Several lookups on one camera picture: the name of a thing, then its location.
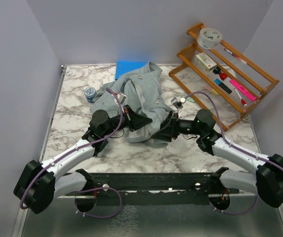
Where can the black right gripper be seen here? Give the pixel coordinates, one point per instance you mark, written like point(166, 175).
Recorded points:
point(169, 129)

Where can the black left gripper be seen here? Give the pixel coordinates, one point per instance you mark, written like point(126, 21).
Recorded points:
point(134, 121)

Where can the grey zip-up jacket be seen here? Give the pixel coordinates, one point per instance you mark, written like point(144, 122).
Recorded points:
point(143, 90)

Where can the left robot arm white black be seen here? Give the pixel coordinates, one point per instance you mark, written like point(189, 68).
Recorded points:
point(40, 182)

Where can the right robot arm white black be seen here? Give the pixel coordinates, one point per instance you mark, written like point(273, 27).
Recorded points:
point(263, 174)

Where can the mint green eraser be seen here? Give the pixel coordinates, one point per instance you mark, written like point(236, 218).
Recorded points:
point(190, 100)

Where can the blue patterned round container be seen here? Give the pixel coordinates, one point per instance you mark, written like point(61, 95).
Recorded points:
point(90, 93)

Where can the blue paper sheet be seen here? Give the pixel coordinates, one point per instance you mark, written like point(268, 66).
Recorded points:
point(123, 67)

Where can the yellow highlighter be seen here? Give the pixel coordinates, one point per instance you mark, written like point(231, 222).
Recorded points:
point(214, 92)

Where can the blue black highlighter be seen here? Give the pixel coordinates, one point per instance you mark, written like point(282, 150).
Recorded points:
point(223, 86)

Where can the wooden two-tier rack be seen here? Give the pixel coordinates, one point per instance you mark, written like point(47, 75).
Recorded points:
point(191, 77)

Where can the white green small box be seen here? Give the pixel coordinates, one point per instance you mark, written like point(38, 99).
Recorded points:
point(205, 61)

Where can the red white marker pen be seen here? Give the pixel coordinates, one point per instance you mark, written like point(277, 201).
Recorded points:
point(243, 102)

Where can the pink highlighter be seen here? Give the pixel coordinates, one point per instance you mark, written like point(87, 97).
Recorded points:
point(243, 90)

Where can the clear tape roll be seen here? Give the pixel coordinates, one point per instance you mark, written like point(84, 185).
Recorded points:
point(209, 38)

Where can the red pen on top shelf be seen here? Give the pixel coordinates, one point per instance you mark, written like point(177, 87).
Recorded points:
point(234, 55)

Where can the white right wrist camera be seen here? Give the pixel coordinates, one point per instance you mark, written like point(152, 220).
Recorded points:
point(178, 104)

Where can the aluminium frame rail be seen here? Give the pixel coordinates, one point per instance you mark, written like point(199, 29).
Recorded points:
point(220, 204)

